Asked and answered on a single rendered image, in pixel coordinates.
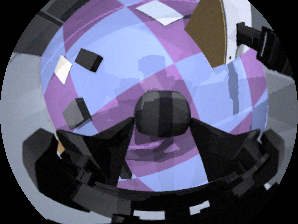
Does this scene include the white flat plate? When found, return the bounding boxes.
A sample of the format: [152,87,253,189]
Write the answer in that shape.
[55,55,72,84]

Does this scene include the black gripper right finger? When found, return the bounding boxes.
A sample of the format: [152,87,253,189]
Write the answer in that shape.
[189,117,261,183]

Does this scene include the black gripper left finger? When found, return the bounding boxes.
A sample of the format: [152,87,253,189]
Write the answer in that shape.
[56,117,134,188]

